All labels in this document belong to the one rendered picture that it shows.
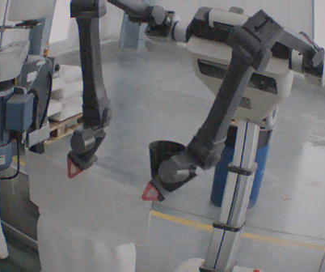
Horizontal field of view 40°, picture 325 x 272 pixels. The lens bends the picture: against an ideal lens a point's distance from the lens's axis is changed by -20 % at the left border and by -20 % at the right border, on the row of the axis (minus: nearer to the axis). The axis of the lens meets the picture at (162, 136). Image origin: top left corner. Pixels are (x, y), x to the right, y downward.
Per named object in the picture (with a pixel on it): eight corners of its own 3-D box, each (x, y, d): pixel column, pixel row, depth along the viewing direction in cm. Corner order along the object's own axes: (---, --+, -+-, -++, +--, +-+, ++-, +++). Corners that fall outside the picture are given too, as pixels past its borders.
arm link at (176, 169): (223, 155, 139) (203, 133, 142) (200, 159, 129) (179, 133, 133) (196, 188, 144) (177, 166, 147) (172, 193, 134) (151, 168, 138)
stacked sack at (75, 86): (97, 88, 532) (99, 75, 528) (61, 102, 473) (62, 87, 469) (66, 83, 549) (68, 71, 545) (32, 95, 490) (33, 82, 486)
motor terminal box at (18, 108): (33, 130, 137) (35, 92, 133) (25, 142, 127) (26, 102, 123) (12, 128, 137) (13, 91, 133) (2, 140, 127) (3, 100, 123)
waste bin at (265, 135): (268, 193, 407) (281, 119, 387) (251, 218, 363) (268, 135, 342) (218, 183, 426) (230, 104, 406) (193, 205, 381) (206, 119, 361)
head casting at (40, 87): (48, 125, 183) (56, 48, 174) (13, 141, 162) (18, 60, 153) (4, 111, 195) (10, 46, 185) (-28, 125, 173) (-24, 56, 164)
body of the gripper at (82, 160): (65, 155, 154) (74, 138, 151) (82, 147, 163) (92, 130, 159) (79, 171, 153) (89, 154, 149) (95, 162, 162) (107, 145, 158)
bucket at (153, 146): (188, 176, 435) (193, 146, 427) (173, 188, 409) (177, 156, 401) (155, 167, 447) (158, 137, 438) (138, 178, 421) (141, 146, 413)
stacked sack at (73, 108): (95, 111, 540) (96, 96, 535) (61, 126, 482) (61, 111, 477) (65, 104, 556) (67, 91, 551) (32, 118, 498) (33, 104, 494)
